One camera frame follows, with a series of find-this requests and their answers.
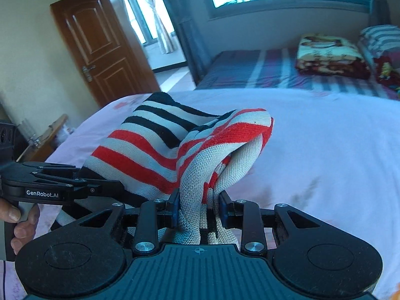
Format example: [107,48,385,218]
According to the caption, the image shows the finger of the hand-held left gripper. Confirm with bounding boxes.
[30,161,142,209]

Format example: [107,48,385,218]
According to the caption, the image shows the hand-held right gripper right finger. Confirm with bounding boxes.
[219,191,322,254]

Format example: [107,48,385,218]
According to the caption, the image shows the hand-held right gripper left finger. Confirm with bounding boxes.
[76,192,181,255]

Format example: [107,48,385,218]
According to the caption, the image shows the red white black striped sweater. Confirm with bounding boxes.
[50,92,275,246]

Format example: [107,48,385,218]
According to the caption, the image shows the person's left hand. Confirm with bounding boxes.
[0,198,41,255]

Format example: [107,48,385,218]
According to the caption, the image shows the wooden desk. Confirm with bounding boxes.
[14,114,70,163]

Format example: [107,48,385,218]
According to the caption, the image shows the white plastic bag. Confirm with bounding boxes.
[56,123,76,146]

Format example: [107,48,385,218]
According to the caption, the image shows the pink floral bed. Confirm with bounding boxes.
[0,87,400,300]

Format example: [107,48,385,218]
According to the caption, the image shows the brown wooden door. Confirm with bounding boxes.
[50,0,162,109]

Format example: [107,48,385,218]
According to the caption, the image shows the striped bed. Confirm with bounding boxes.
[195,48,400,101]

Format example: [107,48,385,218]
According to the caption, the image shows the grey curtain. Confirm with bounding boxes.
[150,0,214,87]
[368,0,392,27]

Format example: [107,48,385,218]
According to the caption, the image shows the light sheer curtain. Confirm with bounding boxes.
[137,0,179,56]

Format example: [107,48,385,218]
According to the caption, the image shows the balcony window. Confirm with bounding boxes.
[117,0,176,49]

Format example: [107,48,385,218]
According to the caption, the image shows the printed folded blanket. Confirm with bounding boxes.
[295,34,371,81]

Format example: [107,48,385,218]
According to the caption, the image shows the red printed cloth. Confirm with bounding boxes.
[373,55,400,92]

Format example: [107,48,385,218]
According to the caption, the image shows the striped grey pillow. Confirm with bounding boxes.
[358,25,400,69]

